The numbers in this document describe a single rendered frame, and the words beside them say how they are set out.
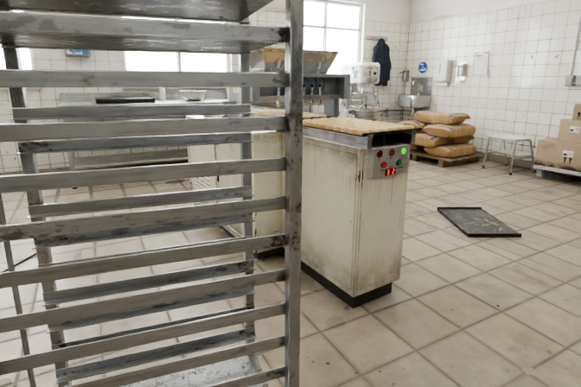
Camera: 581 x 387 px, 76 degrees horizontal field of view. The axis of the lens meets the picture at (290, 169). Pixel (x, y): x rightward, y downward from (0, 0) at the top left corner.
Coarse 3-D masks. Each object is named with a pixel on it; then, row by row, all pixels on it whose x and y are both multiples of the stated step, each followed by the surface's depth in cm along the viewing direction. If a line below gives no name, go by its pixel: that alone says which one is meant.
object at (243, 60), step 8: (240, 56) 115; (248, 56) 116; (240, 64) 116; (248, 64) 117; (240, 88) 118; (248, 88) 118; (240, 96) 118; (248, 96) 119; (240, 144) 123; (248, 144) 122; (240, 152) 124; (248, 152) 123; (248, 176) 125; (248, 184) 125; (248, 224) 128; (248, 232) 129; (248, 256) 131; (248, 272) 133; (248, 296) 135; (248, 304) 135
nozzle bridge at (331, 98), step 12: (312, 84) 241; (336, 84) 251; (348, 84) 246; (252, 96) 211; (264, 96) 219; (276, 96) 223; (312, 96) 237; (324, 96) 242; (336, 96) 247; (348, 96) 248; (324, 108) 267; (336, 108) 258
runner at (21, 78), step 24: (0, 72) 62; (24, 72) 63; (48, 72) 64; (72, 72) 65; (96, 72) 66; (120, 72) 68; (144, 72) 69; (168, 72) 70; (192, 72) 72; (216, 72) 73; (240, 72) 75
